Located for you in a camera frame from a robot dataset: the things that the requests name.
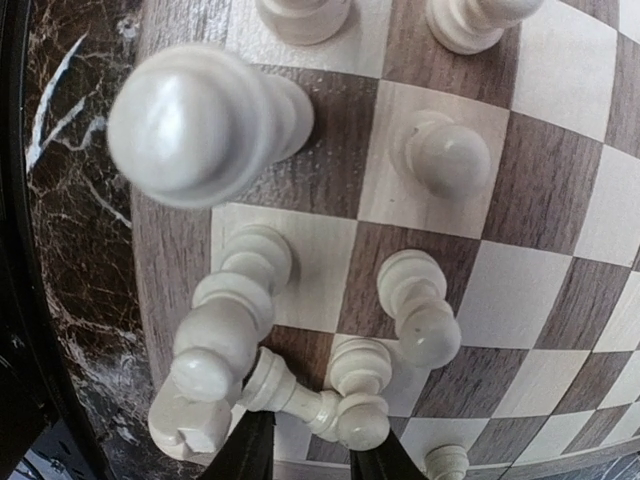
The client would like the white chess piece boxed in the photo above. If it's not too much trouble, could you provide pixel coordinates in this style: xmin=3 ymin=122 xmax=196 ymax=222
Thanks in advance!
xmin=170 ymin=225 xmax=293 ymax=402
xmin=255 ymin=0 xmax=351 ymax=46
xmin=238 ymin=347 xmax=341 ymax=443

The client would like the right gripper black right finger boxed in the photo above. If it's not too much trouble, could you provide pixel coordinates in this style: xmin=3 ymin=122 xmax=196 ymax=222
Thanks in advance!
xmin=349 ymin=431 xmax=415 ymax=480

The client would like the white chess pawn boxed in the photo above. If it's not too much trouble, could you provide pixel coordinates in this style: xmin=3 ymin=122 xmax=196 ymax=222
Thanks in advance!
xmin=388 ymin=110 xmax=491 ymax=201
xmin=328 ymin=338 xmax=392 ymax=451

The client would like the wooden chess board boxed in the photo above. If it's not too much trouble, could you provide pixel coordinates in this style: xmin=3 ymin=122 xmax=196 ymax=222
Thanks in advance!
xmin=133 ymin=1 xmax=639 ymax=479

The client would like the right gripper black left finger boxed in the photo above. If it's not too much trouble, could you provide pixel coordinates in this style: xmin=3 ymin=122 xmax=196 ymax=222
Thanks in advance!
xmin=198 ymin=411 xmax=276 ymax=480

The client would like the white chess rook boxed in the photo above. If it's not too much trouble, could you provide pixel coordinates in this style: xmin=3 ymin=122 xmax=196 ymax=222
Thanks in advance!
xmin=425 ymin=0 xmax=543 ymax=55

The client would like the white chess pawn eleventh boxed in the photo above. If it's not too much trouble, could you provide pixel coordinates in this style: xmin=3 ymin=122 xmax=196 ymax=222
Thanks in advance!
xmin=376 ymin=249 xmax=461 ymax=370

